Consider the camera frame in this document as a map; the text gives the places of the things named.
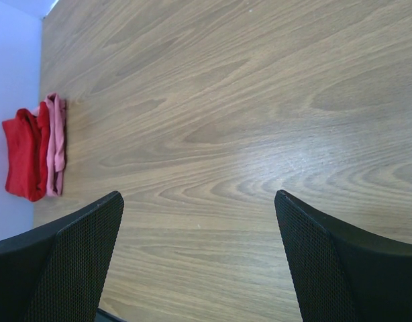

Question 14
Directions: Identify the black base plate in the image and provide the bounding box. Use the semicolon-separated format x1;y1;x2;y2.
94;308;125;322

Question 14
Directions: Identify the folded pink t-shirt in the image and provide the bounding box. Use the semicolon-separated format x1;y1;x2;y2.
32;93;66;201

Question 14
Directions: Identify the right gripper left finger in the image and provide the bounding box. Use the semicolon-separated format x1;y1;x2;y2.
0;191;124;321

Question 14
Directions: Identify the red t-shirt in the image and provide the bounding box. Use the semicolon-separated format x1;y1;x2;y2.
2;101;50;202

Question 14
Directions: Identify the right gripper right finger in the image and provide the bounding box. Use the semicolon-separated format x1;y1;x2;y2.
274;190;412;321

